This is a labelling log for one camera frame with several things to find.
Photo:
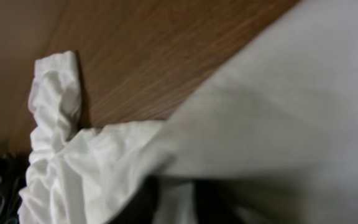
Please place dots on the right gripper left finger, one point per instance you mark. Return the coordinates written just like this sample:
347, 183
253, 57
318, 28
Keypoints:
142, 207

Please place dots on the white t-shirt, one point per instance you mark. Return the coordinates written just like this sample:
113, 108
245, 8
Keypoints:
275, 130

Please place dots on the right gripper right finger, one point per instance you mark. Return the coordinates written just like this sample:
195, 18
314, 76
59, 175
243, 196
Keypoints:
210, 207

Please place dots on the black garment at right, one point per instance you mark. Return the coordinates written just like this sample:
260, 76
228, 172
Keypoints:
12, 180

